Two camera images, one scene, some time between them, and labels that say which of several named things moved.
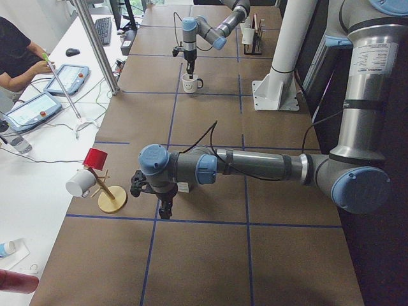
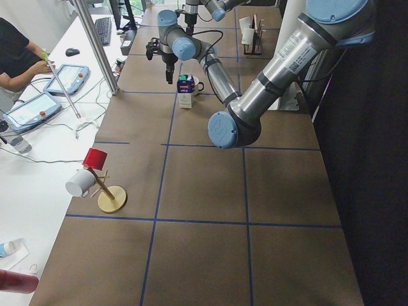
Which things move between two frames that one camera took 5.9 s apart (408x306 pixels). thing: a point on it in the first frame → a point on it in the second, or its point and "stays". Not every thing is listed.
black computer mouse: x=72 y=51 stays
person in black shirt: x=21 y=60 stays
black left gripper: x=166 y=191 → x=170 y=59
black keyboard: x=104 y=28 stays
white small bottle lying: x=7 y=247 stays
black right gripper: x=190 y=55 → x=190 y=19
